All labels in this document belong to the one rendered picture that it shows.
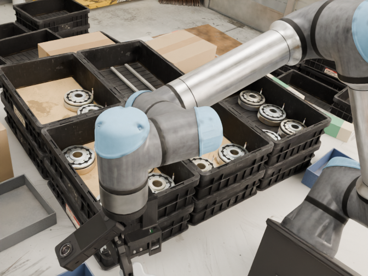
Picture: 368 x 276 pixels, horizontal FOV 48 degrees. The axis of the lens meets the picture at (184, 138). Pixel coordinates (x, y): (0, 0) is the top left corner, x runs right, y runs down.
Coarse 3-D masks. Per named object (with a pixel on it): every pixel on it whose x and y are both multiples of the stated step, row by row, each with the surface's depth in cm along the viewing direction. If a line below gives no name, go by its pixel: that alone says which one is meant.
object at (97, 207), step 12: (72, 120) 127; (48, 144) 118; (60, 156) 113; (72, 168) 110; (192, 168) 117; (72, 180) 110; (192, 180) 113; (84, 192) 105; (168, 192) 108; (180, 192) 112; (96, 204) 102
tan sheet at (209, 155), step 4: (224, 140) 145; (224, 144) 143; (212, 152) 139; (216, 152) 139; (204, 156) 137; (208, 156) 137; (212, 156) 138; (216, 156) 138; (216, 160) 136; (216, 164) 135
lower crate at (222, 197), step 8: (256, 176) 135; (240, 184) 131; (248, 184) 134; (256, 184) 140; (224, 192) 127; (232, 192) 133; (240, 192) 136; (248, 192) 140; (256, 192) 143; (208, 200) 124; (216, 200) 128; (224, 200) 132; (232, 200) 137; (240, 200) 139; (200, 208) 126; (208, 208) 129; (216, 208) 133; (224, 208) 136; (192, 216) 128; (200, 216) 129; (208, 216) 132; (192, 224) 129
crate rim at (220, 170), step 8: (224, 104) 145; (232, 112) 142; (240, 120) 138; (264, 136) 133; (272, 144) 130; (256, 152) 126; (264, 152) 128; (232, 160) 121; (240, 160) 122; (248, 160) 125; (216, 168) 118; (224, 168) 119; (232, 168) 122; (200, 176) 116; (208, 176) 116; (216, 176) 119
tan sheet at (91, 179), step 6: (90, 144) 134; (96, 162) 128; (96, 168) 126; (156, 168) 129; (84, 174) 123; (90, 174) 124; (96, 174) 124; (84, 180) 121; (90, 180) 122; (96, 180) 122; (90, 186) 120; (96, 186) 120; (96, 192) 118
